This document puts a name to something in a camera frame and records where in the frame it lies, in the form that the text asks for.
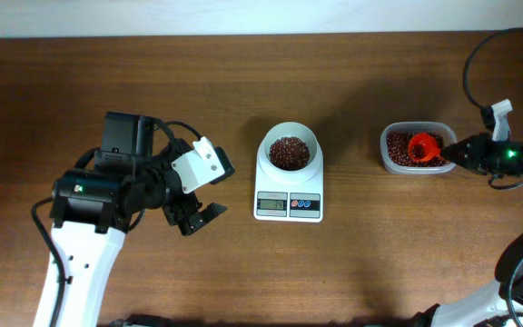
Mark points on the red beans in scoop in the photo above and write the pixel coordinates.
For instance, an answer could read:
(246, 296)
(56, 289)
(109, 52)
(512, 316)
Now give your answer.
(417, 152)

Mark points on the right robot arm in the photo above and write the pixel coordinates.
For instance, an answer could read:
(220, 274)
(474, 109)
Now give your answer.
(500, 303)

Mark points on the red beans in bowl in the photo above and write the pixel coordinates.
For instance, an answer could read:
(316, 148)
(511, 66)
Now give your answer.
(289, 153)

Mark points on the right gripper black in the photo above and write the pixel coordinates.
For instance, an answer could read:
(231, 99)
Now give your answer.
(478, 154)

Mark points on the orange measuring scoop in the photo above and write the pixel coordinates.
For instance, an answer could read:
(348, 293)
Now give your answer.
(430, 144)

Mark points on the clear plastic container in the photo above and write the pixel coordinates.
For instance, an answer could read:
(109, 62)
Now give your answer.
(441, 132)

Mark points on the white round bowl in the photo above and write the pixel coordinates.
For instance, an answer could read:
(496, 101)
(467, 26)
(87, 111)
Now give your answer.
(290, 129)

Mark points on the white digital kitchen scale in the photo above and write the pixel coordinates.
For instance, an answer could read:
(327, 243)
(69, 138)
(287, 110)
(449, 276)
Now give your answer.
(289, 196)

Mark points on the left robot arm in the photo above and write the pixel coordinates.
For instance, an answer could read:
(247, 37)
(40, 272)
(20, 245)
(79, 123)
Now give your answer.
(139, 166)

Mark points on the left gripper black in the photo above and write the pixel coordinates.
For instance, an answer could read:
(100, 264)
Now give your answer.
(201, 218)

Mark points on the red beans in container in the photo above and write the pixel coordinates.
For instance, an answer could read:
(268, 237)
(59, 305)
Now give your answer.
(397, 144)

